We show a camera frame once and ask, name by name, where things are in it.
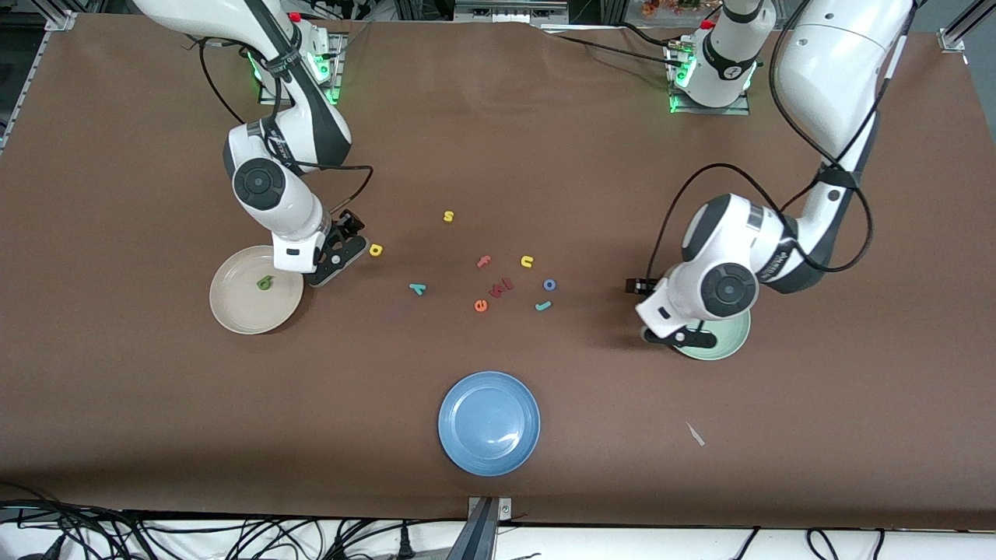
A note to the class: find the orange decoration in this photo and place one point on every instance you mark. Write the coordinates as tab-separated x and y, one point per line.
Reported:
669	6

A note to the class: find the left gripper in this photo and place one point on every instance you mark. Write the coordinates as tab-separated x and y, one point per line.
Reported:
640	286

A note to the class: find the white paper scrap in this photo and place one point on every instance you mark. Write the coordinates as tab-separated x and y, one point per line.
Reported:
695	434

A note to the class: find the teal foam letter y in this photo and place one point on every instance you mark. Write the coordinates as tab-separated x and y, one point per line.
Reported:
418	288

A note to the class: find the aluminium frame rail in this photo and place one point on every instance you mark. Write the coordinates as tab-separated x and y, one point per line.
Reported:
506	12

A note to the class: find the pale green round plate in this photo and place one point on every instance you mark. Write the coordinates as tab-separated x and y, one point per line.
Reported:
731	342

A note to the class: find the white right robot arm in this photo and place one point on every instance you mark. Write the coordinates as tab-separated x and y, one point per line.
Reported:
299	218

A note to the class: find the aluminium table side rail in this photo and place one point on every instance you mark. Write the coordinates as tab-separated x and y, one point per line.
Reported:
22	85

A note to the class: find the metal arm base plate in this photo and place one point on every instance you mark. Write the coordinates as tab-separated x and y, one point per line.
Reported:
336	78
708	110

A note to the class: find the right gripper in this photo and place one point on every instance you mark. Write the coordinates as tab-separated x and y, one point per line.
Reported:
347	226

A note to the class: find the grey camera mount pole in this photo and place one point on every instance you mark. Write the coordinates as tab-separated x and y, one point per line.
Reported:
476	540

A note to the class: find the green foam letter b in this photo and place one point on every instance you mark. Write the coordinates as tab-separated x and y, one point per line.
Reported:
265	283

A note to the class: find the aluminium corner profile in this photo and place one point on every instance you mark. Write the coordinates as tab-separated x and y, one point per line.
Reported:
953	37

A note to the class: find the small metal corner bracket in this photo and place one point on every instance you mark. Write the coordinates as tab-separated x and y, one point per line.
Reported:
61	21

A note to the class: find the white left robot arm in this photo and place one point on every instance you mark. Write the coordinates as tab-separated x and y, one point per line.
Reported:
832	70

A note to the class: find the brown table cover sheet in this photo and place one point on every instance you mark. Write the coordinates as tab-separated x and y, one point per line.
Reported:
498	117

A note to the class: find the blue round plate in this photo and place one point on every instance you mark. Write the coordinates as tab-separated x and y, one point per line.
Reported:
489	423

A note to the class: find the beige round plate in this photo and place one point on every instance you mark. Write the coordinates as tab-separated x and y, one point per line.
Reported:
241	307

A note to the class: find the metal pole bracket plate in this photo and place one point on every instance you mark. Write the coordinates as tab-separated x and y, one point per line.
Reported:
506	509

